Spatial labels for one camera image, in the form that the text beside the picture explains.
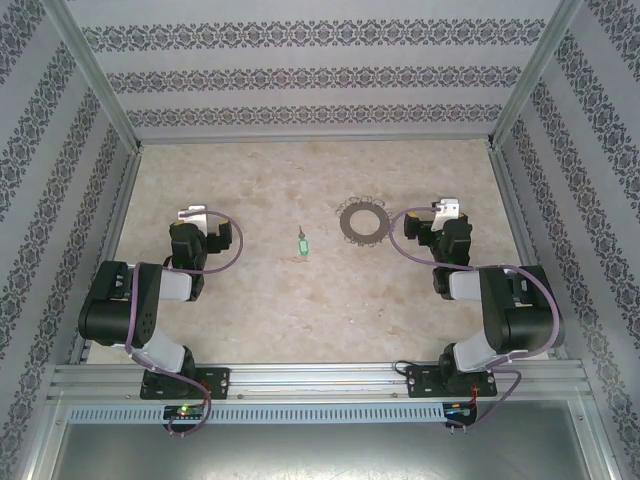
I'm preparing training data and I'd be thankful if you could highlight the metal disc with key rings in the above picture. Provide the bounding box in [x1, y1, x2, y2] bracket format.
[335, 195, 396, 248]

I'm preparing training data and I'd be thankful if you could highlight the small circuit board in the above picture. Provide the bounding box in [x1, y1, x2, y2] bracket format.
[443, 399, 479, 426]
[162, 403, 210, 426]

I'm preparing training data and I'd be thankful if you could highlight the grey metal sheet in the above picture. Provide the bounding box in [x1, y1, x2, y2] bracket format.
[49, 422, 601, 480]

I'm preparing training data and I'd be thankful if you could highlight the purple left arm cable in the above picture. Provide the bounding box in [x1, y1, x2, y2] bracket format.
[123, 209, 246, 437]

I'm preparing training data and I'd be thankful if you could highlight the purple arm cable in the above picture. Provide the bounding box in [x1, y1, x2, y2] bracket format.
[123, 209, 246, 437]
[388, 202, 565, 436]

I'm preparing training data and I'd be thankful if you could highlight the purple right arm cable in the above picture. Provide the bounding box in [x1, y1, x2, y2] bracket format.
[388, 202, 565, 436]

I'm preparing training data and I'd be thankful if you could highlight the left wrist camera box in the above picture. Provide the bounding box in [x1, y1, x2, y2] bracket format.
[177, 203, 210, 234]

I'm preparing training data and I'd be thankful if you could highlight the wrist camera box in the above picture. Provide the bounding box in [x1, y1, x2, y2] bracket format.
[177, 203, 210, 234]
[430, 197, 462, 232]

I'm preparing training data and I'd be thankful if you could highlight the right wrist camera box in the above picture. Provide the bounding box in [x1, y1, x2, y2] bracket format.
[430, 197, 462, 232]

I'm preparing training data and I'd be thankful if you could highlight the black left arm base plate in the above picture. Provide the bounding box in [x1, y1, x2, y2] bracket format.
[139, 367, 232, 401]

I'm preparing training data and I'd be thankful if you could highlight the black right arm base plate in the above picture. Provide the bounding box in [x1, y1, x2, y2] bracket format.
[405, 363, 499, 400]

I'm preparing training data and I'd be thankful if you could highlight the aluminium mounting rail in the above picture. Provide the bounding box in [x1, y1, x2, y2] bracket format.
[49, 362, 586, 401]

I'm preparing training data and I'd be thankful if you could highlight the aluminium frame post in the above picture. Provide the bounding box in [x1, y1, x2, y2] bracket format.
[39, 0, 145, 152]
[487, 0, 585, 150]

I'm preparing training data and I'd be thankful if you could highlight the grey slotted cable duct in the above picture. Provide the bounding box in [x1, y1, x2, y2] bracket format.
[67, 402, 446, 425]

